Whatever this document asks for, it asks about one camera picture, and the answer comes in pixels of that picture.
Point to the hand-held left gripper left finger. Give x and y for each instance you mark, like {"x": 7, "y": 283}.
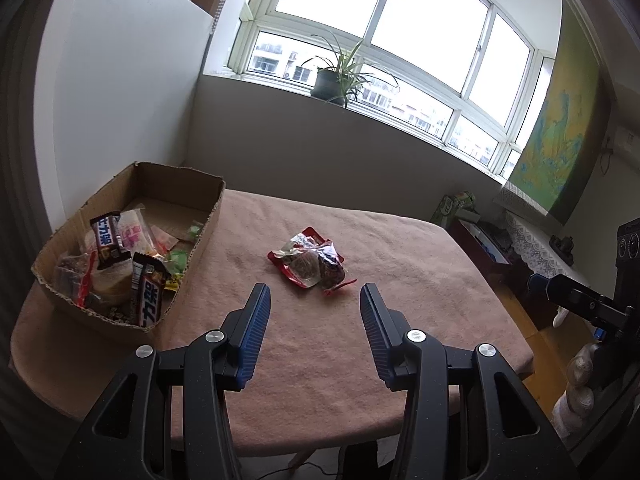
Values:
{"x": 252, "y": 335}

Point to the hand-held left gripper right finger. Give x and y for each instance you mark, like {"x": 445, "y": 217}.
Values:
{"x": 375, "y": 332}

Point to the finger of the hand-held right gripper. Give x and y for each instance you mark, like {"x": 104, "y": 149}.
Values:
{"x": 575, "y": 297}

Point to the red clear dried fruit packet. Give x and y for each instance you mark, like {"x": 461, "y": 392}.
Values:
{"x": 310, "y": 262}

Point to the cardboard box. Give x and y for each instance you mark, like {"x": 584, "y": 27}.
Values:
{"x": 205, "y": 220}

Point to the clear packet of brown snacks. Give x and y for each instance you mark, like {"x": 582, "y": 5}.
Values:
{"x": 75, "y": 280}

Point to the person's right hand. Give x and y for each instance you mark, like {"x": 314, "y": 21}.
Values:
{"x": 580, "y": 385}

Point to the white lace cloth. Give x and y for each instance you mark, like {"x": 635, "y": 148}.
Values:
{"x": 535, "y": 245}

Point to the dark wooden cabinet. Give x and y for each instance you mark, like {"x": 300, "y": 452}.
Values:
{"x": 485, "y": 250}

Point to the green candy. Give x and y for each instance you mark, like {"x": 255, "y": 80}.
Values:
{"x": 177, "y": 260}
{"x": 196, "y": 230}

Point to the brown chocolate bar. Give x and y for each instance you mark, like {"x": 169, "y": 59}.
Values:
{"x": 107, "y": 240}
{"x": 150, "y": 292}

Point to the wooden table leg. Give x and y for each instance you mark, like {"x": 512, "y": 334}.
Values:
{"x": 302, "y": 460}

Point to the green carton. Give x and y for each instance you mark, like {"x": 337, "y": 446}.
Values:
{"x": 452, "y": 207}

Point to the pink white snack packet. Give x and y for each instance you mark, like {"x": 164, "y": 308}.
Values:
{"x": 135, "y": 230}

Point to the potted spider plant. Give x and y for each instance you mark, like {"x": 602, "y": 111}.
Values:
{"x": 330, "y": 82}

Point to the white refrigerator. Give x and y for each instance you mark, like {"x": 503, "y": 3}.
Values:
{"x": 125, "y": 70}

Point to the white framed window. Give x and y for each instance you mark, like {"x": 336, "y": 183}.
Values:
{"x": 400, "y": 35}

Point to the wall map poster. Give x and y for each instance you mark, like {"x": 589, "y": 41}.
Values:
{"x": 555, "y": 130}

